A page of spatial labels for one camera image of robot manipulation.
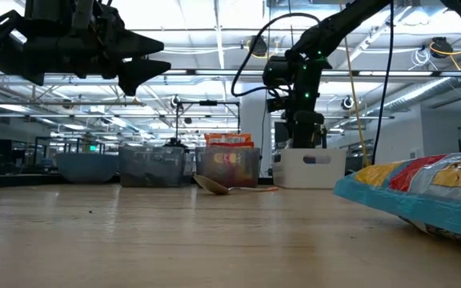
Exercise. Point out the orange ramen packet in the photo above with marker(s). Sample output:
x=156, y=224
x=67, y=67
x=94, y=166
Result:
x=227, y=138

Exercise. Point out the clear plastic bin left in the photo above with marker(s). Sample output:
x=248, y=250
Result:
x=150, y=168

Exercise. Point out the blue bowl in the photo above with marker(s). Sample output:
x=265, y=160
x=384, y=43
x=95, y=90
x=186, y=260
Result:
x=88, y=168

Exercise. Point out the white plastic bin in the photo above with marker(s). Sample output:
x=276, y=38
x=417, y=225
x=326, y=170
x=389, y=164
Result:
x=294, y=174

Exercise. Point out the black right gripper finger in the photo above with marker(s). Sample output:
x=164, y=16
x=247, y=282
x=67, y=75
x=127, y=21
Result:
x=306, y=136

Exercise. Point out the black gantry frame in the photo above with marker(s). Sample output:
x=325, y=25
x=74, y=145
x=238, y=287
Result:
x=208, y=102

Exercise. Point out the grey plastic bin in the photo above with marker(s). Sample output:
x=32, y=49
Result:
x=214, y=176

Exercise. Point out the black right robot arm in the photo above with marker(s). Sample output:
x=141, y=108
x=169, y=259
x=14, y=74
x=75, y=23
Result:
x=334, y=28

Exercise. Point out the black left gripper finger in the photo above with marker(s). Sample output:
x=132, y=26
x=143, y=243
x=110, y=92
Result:
x=134, y=43
x=138, y=72

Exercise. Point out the black monitor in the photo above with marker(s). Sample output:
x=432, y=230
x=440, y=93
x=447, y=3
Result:
x=280, y=134

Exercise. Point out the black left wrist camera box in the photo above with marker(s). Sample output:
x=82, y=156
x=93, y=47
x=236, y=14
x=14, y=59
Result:
x=54, y=10

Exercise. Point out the blue-edged ramen packet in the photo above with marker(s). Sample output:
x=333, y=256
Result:
x=422, y=192

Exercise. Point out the white square column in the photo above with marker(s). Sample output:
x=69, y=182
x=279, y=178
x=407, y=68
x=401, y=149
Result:
x=254, y=128

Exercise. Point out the black aluminium table frame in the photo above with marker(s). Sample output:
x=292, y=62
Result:
x=14, y=182

